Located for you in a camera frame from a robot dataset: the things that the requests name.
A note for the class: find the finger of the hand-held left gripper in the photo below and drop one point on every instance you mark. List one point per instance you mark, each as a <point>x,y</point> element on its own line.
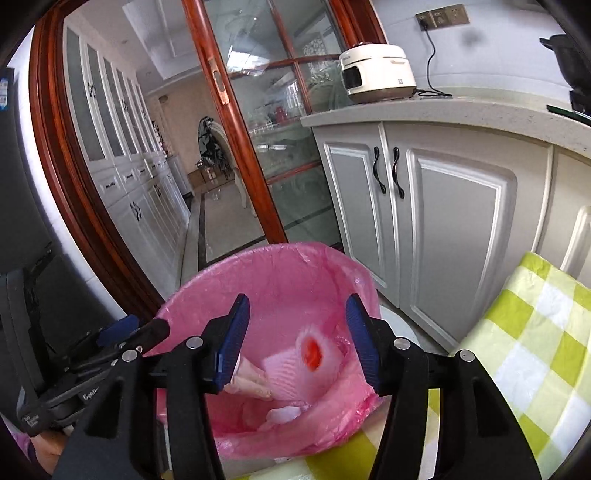
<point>150,333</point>
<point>117,330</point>

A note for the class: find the white rice cooker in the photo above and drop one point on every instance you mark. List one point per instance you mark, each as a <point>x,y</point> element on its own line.
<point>383,69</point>

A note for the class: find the wooden glass sliding door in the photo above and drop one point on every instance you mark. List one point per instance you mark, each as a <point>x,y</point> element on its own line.
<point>286,138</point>

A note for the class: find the white kitchen base cabinet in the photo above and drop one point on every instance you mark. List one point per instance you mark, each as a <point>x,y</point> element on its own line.
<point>461,230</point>

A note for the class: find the trash bin with pink bag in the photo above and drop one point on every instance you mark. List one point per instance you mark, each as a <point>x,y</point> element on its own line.
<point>286,286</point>

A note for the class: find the orange fruit piece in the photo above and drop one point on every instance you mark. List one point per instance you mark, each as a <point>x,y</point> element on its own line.
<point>311,353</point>

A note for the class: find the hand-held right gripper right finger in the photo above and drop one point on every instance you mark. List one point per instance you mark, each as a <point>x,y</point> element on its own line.
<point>362,344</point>

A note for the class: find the gold wall outlet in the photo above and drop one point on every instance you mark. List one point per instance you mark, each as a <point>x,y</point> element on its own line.
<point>455,14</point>

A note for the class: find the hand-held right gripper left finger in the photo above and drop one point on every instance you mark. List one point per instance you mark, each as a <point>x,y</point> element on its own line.
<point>233,344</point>

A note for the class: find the dark clothes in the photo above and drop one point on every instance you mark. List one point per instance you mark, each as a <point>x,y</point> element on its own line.
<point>207,138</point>

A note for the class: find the dark refrigerator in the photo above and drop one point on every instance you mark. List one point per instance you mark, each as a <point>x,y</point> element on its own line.
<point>23,184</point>

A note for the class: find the white wall cabinets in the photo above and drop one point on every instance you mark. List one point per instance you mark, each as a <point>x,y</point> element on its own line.
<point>129,207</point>

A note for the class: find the green checked tablecloth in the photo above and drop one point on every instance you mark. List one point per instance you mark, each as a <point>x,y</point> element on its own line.
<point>531,323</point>

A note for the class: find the black gas stove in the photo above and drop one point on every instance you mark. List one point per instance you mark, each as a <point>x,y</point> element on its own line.
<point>579,99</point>

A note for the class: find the black cooking pot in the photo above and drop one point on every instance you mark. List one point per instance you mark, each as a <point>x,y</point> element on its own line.
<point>575,57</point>

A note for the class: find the cardboard box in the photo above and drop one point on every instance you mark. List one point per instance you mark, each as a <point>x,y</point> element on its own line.
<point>208,175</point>

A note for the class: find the wooden door frame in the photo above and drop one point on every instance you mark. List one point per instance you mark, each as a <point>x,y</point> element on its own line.
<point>97,235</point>

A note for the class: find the beige crumpled paper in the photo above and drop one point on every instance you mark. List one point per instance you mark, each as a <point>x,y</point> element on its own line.
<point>249,378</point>

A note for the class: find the white chair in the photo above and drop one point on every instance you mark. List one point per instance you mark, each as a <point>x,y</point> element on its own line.
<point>230,152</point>

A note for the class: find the person's left hand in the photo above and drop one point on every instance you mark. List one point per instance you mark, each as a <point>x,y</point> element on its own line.
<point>44,454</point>

